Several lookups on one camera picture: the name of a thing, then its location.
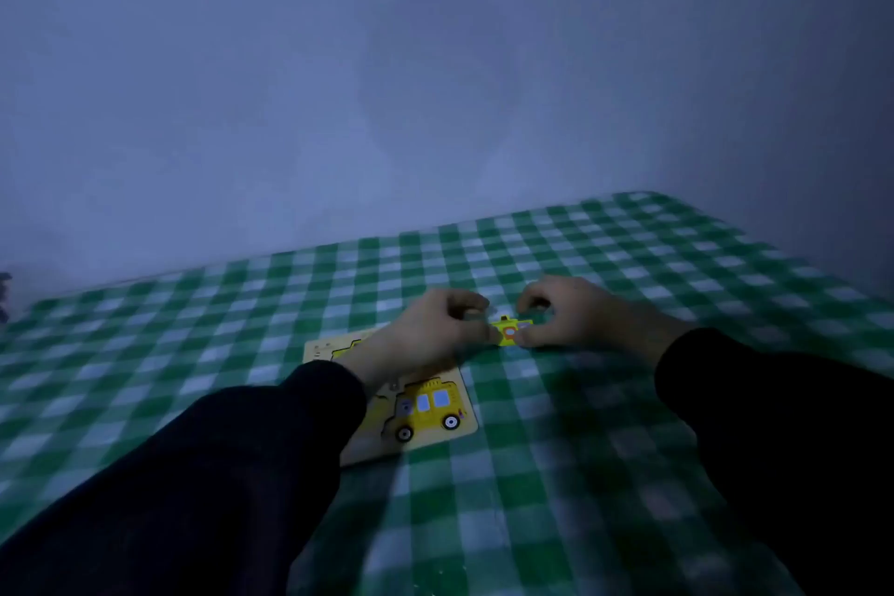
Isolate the person's left hand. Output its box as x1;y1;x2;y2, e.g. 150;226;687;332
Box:
347;287;503;392

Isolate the wooden puzzle board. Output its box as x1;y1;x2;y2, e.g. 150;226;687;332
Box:
303;327;480;468

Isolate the yellow bus puzzle piece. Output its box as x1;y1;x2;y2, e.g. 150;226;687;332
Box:
380;378;467;444

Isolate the person's right forearm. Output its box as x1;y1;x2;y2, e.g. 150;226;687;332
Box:
654;327;894;596

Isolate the person's right hand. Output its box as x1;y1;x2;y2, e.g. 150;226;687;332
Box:
512;275;699;370

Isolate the green white checkered tablecloth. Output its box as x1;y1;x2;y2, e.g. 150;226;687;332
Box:
0;191;894;596

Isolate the person's left forearm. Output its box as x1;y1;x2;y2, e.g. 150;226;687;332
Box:
0;360;369;596

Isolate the yellow vehicle puzzle piece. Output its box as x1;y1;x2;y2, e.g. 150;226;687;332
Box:
491;315;535;347

